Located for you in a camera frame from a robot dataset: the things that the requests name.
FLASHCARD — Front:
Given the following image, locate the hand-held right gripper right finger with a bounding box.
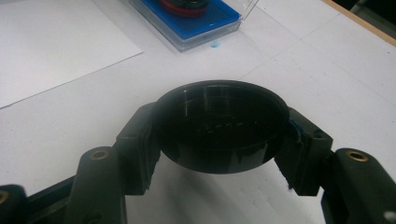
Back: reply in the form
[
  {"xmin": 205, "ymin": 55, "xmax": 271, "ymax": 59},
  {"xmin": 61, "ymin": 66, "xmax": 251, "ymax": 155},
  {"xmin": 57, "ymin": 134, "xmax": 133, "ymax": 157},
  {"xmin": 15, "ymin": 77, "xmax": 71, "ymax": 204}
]
[{"xmin": 274, "ymin": 106, "xmax": 334, "ymax": 197}]

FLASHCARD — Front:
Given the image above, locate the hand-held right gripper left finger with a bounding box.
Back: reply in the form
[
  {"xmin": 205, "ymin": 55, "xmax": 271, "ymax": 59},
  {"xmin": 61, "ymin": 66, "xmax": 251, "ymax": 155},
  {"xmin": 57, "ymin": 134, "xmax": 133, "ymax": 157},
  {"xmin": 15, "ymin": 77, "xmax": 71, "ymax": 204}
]
[{"xmin": 115, "ymin": 102, "xmax": 163, "ymax": 196}]

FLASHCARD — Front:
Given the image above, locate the black round stamp cap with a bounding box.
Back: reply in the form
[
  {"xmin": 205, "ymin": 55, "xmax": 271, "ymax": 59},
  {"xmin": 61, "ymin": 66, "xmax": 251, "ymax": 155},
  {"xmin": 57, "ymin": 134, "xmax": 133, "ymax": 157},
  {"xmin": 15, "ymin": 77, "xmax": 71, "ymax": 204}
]
[{"xmin": 152, "ymin": 79, "xmax": 290, "ymax": 175}]

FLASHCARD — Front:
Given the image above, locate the blue ink pad clear case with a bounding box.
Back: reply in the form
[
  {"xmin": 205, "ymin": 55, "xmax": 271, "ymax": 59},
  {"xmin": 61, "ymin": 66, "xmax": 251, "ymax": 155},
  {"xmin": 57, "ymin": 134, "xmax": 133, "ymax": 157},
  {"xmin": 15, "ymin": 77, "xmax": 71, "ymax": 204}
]
[{"xmin": 125, "ymin": 0, "xmax": 260, "ymax": 52}]

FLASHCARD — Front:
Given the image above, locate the round stamp with clear knob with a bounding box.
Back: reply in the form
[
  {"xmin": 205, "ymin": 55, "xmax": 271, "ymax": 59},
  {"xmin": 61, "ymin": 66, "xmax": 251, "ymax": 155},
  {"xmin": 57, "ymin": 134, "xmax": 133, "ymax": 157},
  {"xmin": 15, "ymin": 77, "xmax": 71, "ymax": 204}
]
[{"xmin": 160, "ymin": 0, "xmax": 210, "ymax": 19}]

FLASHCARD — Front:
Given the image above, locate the white paper sheet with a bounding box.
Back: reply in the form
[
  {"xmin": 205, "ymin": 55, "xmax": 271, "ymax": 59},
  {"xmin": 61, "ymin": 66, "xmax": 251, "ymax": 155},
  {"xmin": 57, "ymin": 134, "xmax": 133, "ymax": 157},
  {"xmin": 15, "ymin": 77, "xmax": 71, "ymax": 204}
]
[{"xmin": 0, "ymin": 0, "xmax": 144, "ymax": 110}]

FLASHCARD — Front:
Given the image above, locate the white desk frame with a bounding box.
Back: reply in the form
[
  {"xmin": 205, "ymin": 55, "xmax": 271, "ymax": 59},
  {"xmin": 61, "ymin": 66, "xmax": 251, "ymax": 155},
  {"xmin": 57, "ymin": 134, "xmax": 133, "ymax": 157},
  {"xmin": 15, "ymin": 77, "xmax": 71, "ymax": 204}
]
[{"xmin": 349, "ymin": 0, "xmax": 396, "ymax": 25}]

